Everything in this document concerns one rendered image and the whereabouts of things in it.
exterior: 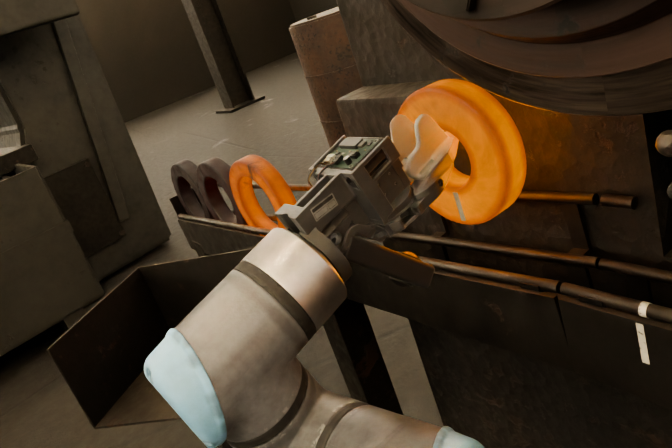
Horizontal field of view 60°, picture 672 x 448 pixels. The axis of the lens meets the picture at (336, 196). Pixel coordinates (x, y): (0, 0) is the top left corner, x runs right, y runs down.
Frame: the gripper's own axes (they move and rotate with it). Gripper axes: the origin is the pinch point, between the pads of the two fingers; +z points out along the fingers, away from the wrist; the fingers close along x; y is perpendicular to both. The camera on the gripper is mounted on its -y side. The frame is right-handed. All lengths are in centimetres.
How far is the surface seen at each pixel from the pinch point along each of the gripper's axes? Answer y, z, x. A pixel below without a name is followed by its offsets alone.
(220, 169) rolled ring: -7, -3, 65
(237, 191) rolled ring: -10, -5, 58
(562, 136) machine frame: -4.0, 5.2, -8.7
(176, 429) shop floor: -73, -48, 116
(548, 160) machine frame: -6.6, 4.5, -6.5
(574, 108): 4.9, -2.3, -17.4
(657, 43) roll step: 9.8, -2.8, -24.9
